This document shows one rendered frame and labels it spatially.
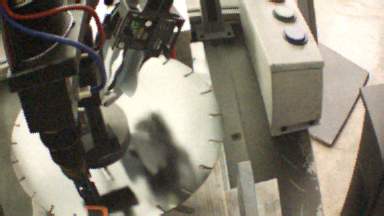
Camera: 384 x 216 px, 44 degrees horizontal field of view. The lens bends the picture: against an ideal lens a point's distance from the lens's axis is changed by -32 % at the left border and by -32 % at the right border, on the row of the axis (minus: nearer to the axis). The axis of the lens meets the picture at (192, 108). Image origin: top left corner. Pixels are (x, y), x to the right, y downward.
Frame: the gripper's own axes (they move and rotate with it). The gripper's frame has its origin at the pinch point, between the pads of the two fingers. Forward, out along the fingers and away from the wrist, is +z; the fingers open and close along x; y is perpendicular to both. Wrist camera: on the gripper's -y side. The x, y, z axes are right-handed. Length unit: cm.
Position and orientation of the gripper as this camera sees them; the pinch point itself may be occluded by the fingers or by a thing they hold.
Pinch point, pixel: (106, 94)
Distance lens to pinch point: 78.7
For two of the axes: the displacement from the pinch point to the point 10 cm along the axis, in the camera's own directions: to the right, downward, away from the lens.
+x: 9.0, 1.8, 3.9
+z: -3.4, 8.5, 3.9
